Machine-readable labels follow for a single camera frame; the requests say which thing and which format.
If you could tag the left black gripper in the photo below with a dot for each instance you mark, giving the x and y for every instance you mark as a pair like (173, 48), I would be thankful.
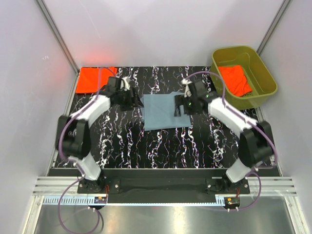
(129, 104)

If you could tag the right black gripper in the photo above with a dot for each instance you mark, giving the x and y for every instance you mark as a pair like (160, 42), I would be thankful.
(179, 100)

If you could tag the grey-blue t-shirt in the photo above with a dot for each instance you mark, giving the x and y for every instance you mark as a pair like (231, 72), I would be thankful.
(158, 112)

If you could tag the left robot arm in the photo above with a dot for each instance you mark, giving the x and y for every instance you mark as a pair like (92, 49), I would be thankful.
(73, 139)

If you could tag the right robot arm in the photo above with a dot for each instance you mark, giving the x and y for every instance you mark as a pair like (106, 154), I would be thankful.
(255, 138)

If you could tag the black marbled table mat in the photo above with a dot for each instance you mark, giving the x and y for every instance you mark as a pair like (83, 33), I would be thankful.
(118, 139)

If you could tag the folded orange t-shirt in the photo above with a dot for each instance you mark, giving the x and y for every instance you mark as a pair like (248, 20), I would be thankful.
(88, 79)

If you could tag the orange t-shirt in bin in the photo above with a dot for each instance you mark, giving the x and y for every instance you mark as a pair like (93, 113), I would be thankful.
(235, 80)

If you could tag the olive green plastic bin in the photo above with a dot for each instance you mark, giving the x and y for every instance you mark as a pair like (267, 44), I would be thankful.
(259, 78)

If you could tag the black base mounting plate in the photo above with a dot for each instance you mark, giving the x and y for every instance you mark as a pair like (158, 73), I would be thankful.
(156, 186)

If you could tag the left orange connector box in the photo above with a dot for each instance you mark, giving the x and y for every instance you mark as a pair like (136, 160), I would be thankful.
(100, 200)

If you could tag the orange connector box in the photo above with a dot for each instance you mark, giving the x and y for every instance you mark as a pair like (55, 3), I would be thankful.
(232, 201)
(100, 200)

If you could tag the right orange connector box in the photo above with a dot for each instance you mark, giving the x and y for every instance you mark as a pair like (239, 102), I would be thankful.
(232, 201)

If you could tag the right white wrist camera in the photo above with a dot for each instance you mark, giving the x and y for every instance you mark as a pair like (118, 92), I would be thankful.
(186, 83)

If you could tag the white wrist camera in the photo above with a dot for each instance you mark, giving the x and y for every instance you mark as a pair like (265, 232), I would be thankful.
(125, 83)
(186, 83)

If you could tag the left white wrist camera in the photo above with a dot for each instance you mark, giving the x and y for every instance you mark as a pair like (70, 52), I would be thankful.
(125, 83)

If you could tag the left aluminium corner post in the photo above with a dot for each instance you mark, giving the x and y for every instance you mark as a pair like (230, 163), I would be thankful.
(56, 33)

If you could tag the aluminium corner post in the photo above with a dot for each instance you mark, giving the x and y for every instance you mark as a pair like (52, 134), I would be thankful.
(56, 33)
(273, 26)

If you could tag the aluminium frame rail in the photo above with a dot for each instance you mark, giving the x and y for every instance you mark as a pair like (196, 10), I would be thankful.
(64, 191)

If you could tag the right aluminium corner post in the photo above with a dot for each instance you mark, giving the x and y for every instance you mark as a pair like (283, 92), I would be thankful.
(273, 26)

